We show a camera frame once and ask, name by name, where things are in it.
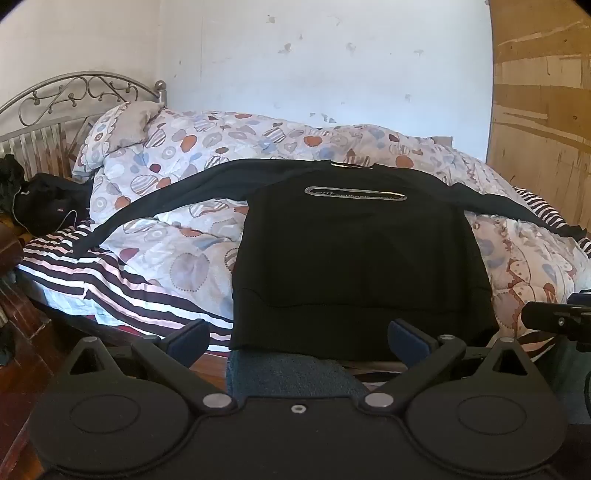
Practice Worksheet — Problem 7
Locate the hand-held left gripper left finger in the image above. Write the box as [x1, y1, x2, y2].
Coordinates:
[68, 319, 232, 414]

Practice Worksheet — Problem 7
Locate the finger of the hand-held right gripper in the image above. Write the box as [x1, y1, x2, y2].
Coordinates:
[522, 301, 591, 346]

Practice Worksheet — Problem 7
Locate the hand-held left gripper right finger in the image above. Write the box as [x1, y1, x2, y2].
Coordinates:
[364, 319, 533, 414]

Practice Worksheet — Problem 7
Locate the black long-sleeve shirt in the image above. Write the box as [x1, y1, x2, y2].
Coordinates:
[74, 158, 587, 361]

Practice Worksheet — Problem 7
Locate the dark blue cloth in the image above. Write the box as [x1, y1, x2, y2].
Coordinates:
[225, 349, 370, 403]

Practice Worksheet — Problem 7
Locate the heart-patterned white duvet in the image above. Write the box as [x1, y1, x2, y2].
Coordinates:
[71, 104, 589, 358]

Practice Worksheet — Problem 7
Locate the striped bed sheet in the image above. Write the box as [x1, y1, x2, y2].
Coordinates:
[18, 185, 591, 354]

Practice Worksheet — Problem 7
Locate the black bag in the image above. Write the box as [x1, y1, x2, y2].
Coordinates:
[15, 173, 93, 237]

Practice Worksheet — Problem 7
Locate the light wooden board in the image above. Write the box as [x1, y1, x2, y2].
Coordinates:
[486, 0, 591, 243]

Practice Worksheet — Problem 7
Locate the grey patterned pillow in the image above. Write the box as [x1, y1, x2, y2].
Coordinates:
[74, 100, 166, 178]

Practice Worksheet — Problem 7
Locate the dark cloth pile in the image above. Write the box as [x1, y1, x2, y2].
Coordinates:
[0, 154, 26, 215]

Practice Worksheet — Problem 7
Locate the metal bed headboard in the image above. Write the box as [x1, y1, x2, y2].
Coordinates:
[0, 71, 168, 176]

